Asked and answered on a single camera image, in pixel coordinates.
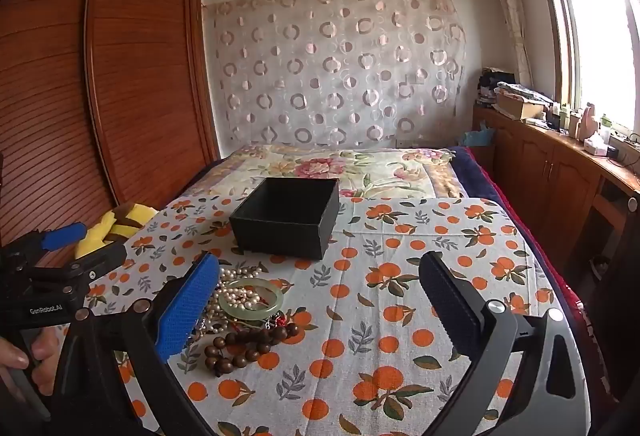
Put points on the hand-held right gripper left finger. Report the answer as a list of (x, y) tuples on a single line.
[(185, 311)]

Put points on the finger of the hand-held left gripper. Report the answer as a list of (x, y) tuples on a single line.
[(102, 255), (65, 236)]

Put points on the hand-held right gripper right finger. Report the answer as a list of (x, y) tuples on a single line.
[(450, 311)]

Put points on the green jade bangle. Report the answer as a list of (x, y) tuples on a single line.
[(250, 312)]

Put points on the black jewelry box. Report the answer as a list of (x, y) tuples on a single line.
[(280, 236)]

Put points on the person's left hand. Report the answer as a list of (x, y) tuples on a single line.
[(30, 356)]

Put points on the yellow plush toy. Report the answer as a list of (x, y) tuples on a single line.
[(130, 216)]

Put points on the orange fruit print cloth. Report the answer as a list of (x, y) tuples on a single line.
[(400, 341)]

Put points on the red blanket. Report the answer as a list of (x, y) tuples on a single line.
[(575, 311)]

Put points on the dark blue blanket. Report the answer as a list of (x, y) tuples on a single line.
[(475, 170)]

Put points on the wooden cabinet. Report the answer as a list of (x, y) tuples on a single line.
[(535, 165)]

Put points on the teal bag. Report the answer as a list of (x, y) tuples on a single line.
[(475, 136)]

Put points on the wooden wardrobe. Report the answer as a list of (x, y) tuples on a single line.
[(125, 65)]

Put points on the floral blanket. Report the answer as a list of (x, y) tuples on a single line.
[(320, 165)]

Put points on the cardboard box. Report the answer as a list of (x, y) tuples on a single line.
[(517, 108)]

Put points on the tissue box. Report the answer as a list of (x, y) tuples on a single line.
[(596, 145)]

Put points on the pile of dark clothes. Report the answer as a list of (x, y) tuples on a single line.
[(492, 83)]

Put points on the folded patterned cloth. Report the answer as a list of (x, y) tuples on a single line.
[(522, 90)]

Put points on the green capped bottle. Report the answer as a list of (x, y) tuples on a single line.
[(605, 121)]

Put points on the circle patterned curtain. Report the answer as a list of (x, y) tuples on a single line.
[(325, 65)]

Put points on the beige window curtain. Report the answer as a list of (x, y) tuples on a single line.
[(510, 15)]

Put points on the window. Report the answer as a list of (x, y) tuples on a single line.
[(595, 40)]

